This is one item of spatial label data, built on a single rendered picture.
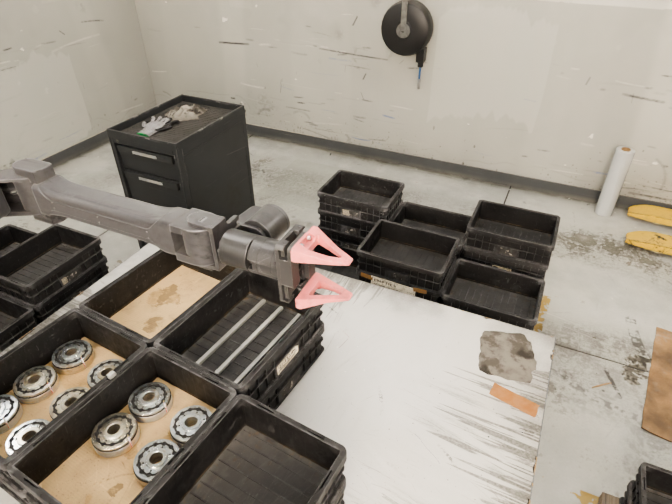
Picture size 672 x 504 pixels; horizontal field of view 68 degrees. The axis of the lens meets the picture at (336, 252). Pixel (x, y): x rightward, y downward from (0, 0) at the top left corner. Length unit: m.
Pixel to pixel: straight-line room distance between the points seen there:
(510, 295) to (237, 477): 1.60
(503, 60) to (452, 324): 2.52
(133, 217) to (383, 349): 1.01
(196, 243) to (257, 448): 0.64
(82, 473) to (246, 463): 0.37
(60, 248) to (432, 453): 2.01
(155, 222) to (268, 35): 3.83
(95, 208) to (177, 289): 0.86
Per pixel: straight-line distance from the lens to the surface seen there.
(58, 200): 0.99
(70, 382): 1.56
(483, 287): 2.46
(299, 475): 1.24
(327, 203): 2.70
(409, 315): 1.77
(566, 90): 3.93
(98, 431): 1.38
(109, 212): 0.90
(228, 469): 1.27
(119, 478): 1.32
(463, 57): 3.97
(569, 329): 2.97
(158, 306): 1.69
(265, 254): 0.72
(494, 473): 1.44
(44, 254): 2.76
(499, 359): 1.68
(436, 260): 2.39
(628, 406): 2.72
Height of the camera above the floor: 1.90
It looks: 36 degrees down
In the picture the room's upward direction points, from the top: straight up
